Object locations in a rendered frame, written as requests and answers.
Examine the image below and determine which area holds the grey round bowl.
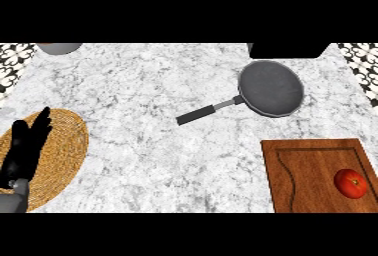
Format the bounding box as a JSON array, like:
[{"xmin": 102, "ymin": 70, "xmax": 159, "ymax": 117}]
[{"xmin": 35, "ymin": 43, "xmax": 83, "ymax": 56}]

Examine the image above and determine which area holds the round woven wicker placemat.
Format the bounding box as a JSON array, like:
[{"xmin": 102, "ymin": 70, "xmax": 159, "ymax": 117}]
[{"xmin": 0, "ymin": 108, "xmax": 90, "ymax": 213}]

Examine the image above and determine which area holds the black appliance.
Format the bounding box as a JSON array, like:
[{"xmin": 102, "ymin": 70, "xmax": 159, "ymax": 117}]
[{"xmin": 247, "ymin": 43, "xmax": 331, "ymax": 60}]

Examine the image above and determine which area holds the brown wooden cutting board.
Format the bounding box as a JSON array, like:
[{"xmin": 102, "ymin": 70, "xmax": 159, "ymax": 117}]
[{"xmin": 260, "ymin": 138, "xmax": 378, "ymax": 214}]

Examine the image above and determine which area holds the grey frying pan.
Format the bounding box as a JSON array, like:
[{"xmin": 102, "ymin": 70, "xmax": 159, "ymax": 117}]
[{"xmin": 174, "ymin": 60, "xmax": 306, "ymax": 126}]

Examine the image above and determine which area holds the red tomato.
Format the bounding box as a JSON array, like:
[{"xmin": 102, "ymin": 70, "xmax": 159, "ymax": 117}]
[{"xmin": 332, "ymin": 168, "xmax": 369, "ymax": 200}]

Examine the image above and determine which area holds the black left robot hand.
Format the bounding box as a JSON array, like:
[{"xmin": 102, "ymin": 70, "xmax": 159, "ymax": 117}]
[{"xmin": 0, "ymin": 106, "xmax": 55, "ymax": 190}]

